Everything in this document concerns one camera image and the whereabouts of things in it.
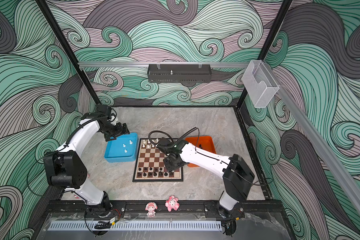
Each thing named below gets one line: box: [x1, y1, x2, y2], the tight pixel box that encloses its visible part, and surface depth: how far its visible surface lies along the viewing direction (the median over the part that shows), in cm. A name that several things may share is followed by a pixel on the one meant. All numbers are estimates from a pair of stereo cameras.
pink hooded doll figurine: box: [145, 202, 158, 218], surface depth 73 cm
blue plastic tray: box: [104, 132, 139, 163], surface depth 95 cm
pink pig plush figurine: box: [165, 195, 180, 212], surface depth 74 cm
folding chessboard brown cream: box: [132, 138, 184, 182], surface depth 87 cm
